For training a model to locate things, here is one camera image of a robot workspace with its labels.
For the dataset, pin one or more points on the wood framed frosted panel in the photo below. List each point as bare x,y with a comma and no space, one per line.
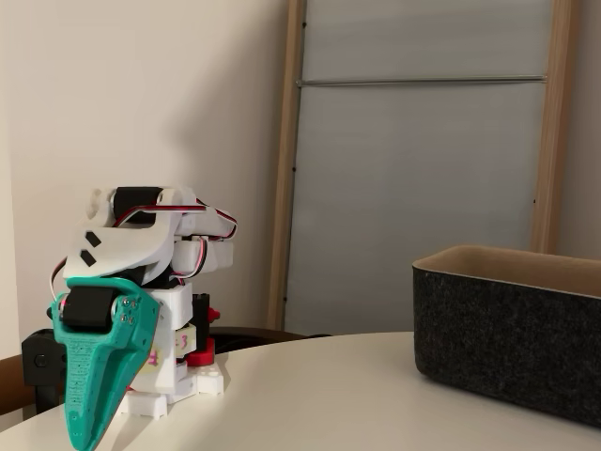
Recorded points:
413,188

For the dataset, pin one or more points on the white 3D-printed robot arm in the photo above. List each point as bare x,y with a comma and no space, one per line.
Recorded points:
127,239

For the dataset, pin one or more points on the dark grey felt bin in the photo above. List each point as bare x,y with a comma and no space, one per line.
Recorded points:
493,338

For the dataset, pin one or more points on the dark curved chair back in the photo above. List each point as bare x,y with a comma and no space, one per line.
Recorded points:
263,334

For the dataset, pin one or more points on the black and red clamp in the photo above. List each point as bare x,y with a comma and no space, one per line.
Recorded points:
202,357
40,362

